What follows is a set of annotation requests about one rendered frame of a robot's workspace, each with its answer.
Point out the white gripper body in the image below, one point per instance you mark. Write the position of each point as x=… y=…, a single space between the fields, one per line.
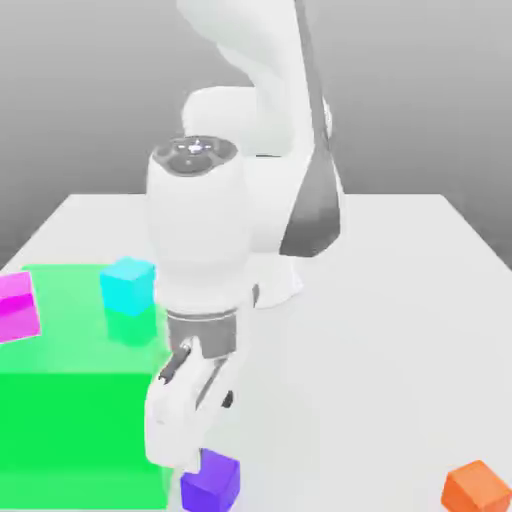
x=176 y=424

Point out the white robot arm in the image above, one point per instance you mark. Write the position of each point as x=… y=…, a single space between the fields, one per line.
x=200 y=224

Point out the small purple cube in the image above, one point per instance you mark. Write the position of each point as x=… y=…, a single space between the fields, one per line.
x=210 y=482

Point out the small cyan cube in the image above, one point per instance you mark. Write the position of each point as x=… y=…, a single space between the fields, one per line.
x=127 y=286

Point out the small magenta cube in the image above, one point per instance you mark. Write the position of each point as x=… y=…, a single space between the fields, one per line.
x=18 y=308

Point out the small orange cube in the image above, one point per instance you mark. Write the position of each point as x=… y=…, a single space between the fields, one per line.
x=476 y=488

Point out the large green box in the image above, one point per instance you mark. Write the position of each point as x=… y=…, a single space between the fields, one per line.
x=72 y=432

